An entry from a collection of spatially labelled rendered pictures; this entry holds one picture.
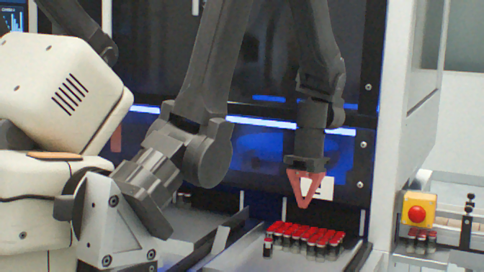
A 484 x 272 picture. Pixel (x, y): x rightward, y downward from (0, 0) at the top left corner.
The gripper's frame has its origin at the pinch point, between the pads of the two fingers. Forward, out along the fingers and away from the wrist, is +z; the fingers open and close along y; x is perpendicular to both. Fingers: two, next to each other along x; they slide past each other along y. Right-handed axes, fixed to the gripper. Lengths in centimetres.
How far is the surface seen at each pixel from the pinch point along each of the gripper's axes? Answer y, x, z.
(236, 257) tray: 16.8, 19.1, 17.6
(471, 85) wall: 493, -11, -53
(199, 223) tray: 34, 37, 15
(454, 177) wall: 503, -5, 34
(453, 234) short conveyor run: 48, -26, 10
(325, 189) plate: 36.2, 4.8, 1.5
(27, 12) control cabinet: 21, 89, -37
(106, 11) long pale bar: 24, 65, -39
